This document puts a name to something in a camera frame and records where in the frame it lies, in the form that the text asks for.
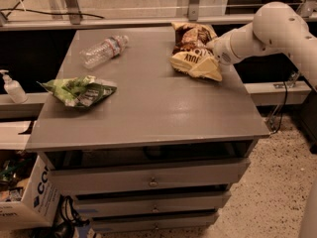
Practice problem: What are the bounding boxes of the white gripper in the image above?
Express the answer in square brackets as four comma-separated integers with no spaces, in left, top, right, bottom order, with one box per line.
[206,31,239,65]

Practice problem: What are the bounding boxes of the brown chip bag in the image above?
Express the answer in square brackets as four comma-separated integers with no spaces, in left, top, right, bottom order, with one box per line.
[169,23,222,81]

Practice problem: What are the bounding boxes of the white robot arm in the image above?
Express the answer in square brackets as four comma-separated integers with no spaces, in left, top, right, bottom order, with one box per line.
[207,2,317,89]

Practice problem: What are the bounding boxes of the green chip bag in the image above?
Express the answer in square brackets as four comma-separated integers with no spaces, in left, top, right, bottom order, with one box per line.
[40,75,117,108]

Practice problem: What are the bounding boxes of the grey drawer cabinet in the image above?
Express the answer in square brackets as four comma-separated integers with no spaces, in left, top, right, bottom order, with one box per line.
[25,25,270,234]

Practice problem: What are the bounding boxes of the clear plastic water bottle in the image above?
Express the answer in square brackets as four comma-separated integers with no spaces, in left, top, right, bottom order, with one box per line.
[79,36,129,69]

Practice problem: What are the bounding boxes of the bottom grey drawer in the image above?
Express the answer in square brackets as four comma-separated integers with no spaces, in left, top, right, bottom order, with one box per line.
[92,211,219,233]

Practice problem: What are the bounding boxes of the grey drawer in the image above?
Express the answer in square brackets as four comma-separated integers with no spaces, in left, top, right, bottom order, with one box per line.
[51,158,250,195]
[74,191,231,217]
[92,211,219,233]

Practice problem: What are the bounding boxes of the middle grey drawer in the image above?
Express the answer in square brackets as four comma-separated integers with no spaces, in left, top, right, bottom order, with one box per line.
[74,191,231,217]

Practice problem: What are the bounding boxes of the top grey drawer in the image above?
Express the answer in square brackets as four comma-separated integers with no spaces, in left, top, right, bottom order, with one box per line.
[51,158,250,195]

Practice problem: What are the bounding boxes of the white pump dispenser bottle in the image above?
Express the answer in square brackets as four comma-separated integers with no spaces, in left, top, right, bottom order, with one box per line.
[0,69,28,103]

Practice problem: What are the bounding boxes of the white cardboard box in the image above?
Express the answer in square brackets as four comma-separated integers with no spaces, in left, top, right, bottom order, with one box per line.
[0,157,60,231]

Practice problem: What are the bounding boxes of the metal railing frame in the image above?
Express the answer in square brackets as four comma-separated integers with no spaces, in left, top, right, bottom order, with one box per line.
[0,0,316,31]

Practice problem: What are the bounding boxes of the black cable behind railing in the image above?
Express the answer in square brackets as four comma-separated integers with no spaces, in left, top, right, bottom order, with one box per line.
[0,7,105,20]

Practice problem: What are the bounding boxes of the black cable on floor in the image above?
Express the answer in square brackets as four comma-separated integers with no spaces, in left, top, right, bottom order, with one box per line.
[49,195,91,238]

